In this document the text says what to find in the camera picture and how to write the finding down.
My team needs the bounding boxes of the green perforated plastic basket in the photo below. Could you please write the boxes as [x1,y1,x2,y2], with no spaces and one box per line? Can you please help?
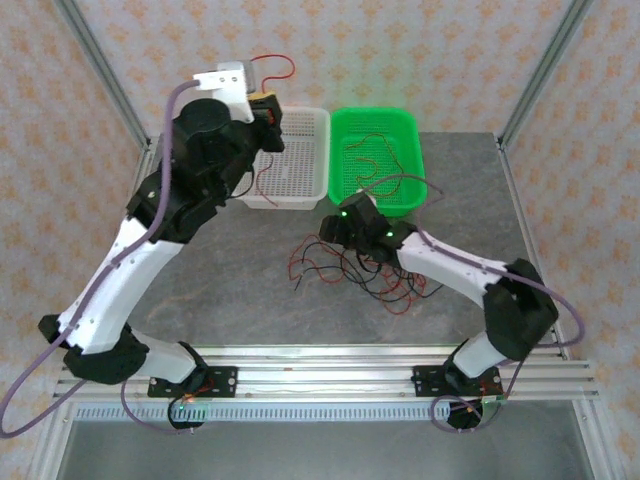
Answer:
[327,106,429,220]

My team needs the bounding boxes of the aluminium table side rail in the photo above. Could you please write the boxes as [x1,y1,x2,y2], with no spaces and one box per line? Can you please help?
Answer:
[130,139,159,196]

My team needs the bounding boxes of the arm base electronics board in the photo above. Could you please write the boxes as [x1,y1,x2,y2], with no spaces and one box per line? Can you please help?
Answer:
[167,397,209,432]
[446,394,501,434]

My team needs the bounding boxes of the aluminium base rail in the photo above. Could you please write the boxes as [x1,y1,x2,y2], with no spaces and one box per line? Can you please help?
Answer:
[54,343,600,401]

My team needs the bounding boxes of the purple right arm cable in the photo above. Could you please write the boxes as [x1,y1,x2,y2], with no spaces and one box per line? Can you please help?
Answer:
[357,172,586,434]

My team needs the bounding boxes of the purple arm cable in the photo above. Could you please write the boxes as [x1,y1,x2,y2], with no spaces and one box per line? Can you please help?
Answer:
[357,172,586,434]
[0,79,201,441]

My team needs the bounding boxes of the slotted grey cable duct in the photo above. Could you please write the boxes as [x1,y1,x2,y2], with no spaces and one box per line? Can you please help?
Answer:
[74,402,501,424]

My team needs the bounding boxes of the white perforated plastic basket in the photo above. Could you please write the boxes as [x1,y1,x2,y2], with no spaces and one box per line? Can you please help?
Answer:
[234,105,332,211]

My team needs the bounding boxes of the aluminium frame post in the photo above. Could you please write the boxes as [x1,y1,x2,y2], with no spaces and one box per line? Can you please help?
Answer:
[497,0,596,149]
[52,0,151,149]

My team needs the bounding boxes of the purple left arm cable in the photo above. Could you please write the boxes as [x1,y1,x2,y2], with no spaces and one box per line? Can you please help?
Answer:
[0,79,201,441]

